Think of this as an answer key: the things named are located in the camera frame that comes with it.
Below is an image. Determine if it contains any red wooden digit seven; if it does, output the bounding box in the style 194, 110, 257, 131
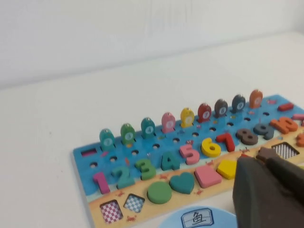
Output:
216, 133, 237, 153

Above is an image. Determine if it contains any red minus sign piece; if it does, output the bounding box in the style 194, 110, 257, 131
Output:
277, 103, 294, 112

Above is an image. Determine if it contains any yellow wooden digit six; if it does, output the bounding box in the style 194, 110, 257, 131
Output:
201, 137, 222, 158

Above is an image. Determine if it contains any green fish piece number three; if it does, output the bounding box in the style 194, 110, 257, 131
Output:
120, 123, 137, 146

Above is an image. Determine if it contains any colourful wooden puzzle board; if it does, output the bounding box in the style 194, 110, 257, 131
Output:
71, 94, 304, 228

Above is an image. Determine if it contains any brown star piece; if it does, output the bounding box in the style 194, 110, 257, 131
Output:
256, 146, 276, 165

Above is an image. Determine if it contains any dark teal fish piece four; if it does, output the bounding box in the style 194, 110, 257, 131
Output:
141, 117, 156, 140

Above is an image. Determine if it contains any pink fish piece number five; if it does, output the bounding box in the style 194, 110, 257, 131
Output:
161, 112, 177, 134

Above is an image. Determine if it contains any green circle piece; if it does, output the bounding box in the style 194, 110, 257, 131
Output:
146, 181, 172, 205

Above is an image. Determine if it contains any brown wooden digit eight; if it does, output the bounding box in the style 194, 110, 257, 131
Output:
236, 128, 258, 146

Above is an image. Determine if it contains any orange fish piece number ten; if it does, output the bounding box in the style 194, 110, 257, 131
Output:
249, 89, 264, 110

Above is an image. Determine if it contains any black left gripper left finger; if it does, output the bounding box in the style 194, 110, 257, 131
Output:
232, 156, 304, 228

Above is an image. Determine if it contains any yellow fish piece number six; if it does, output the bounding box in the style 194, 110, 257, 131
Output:
180, 107, 196, 129

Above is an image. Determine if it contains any slate wooden digit nine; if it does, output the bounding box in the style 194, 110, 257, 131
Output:
253, 123, 275, 141

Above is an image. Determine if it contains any teal wooden digit two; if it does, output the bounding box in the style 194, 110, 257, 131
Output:
111, 166, 136, 190

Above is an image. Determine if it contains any pink wooden digit five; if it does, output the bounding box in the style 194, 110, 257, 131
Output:
179, 144, 200, 166

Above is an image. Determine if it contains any brown fish piece number eight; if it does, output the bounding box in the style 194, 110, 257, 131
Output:
214, 99, 229, 119

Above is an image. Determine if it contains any green wooden digit three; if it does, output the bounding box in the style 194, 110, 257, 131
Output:
135, 158, 157, 181

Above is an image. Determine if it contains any light blue plastic bowl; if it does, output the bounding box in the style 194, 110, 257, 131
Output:
155, 205, 238, 228

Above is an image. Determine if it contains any teal heart piece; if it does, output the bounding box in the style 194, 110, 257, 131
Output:
169, 172, 196, 195

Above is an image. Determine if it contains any yellow pentagon piece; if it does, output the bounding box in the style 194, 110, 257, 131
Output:
216, 160, 238, 181

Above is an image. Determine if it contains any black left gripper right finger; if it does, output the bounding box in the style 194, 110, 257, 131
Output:
267, 154, 304, 190

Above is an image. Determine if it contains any slate fish piece number nine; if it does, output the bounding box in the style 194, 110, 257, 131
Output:
231, 94, 247, 114

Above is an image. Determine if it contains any orange wooden number ten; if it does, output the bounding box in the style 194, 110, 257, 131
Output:
270, 116, 299, 134

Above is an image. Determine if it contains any teal fish piece number two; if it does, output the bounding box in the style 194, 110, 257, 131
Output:
99, 129, 116, 152

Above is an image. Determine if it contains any dark teal wooden digit four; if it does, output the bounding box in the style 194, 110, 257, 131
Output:
160, 151, 181, 171

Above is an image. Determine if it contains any pink trapezoid piece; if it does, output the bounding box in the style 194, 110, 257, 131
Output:
194, 165, 220, 189

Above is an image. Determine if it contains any red fish piece number seven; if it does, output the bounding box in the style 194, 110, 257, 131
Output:
197, 102, 213, 124

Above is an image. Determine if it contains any pink greater-than sign piece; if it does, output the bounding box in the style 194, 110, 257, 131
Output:
291, 114, 304, 127

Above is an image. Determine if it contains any magenta wooden digit one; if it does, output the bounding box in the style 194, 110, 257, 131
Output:
92, 172, 111, 194

